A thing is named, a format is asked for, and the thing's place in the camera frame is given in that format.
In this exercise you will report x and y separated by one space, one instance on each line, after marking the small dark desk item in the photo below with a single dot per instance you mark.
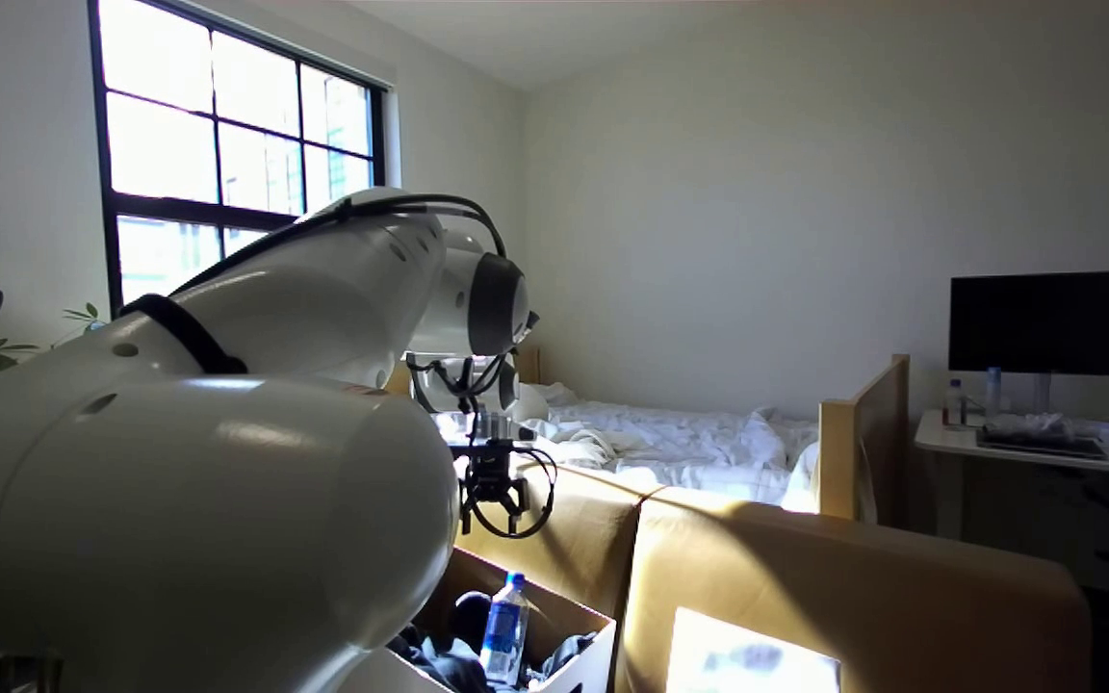
954 405

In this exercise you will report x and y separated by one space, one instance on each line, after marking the white crumpled bed sheets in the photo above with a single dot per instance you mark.
682 446

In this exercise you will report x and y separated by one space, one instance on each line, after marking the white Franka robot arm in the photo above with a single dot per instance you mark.
192 515

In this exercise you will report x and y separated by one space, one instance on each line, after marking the white printed card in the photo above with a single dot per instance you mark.
747 658

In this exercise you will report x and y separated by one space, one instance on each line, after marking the black framed window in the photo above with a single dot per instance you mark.
247 215

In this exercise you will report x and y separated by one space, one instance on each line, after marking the wooden bed footboard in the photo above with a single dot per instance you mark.
883 436

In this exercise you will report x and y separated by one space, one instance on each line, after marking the black computer monitor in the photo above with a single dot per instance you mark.
1057 322

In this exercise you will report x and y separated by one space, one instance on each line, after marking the white pillow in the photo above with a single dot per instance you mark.
545 404

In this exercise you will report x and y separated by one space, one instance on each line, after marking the dark keyboard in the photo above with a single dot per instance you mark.
1039 446

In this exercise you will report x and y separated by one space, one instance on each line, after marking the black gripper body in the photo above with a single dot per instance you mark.
489 469

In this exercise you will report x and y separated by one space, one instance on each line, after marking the small clear desk bottle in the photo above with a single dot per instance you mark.
994 390

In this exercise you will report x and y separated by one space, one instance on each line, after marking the open cardboard shoe box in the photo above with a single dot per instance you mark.
555 609

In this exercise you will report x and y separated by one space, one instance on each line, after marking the dark crumpled clothes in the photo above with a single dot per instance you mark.
459 660

